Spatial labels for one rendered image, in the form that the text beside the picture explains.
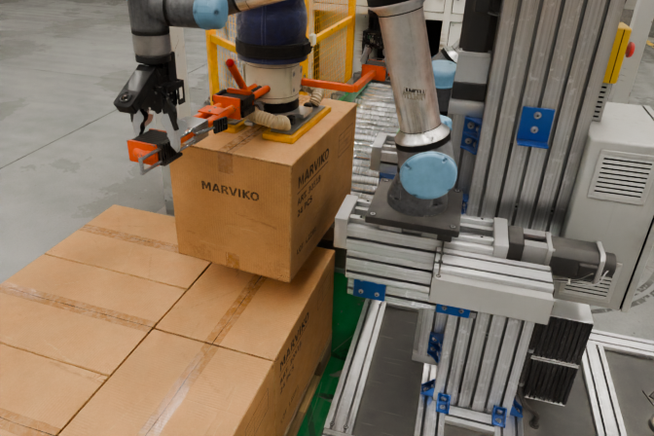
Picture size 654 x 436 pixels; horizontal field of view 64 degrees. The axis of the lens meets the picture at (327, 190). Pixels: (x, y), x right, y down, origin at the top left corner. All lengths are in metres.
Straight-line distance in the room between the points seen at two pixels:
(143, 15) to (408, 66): 0.52
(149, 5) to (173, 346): 0.97
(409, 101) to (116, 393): 1.06
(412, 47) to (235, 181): 0.72
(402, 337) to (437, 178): 1.17
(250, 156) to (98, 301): 0.73
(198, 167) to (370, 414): 0.99
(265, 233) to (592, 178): 0.89
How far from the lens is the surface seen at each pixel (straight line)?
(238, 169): 1.52
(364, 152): 2.90
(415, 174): 1.09
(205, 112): 1.41
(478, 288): 1.25
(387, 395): 1.97
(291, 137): 1.57
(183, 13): 1.11
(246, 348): 1.63
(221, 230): 1.66
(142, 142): 1.21
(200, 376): 1.57
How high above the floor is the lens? 1.67
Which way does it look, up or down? 28 degrees down
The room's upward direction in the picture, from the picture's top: 2 degrees clockwise
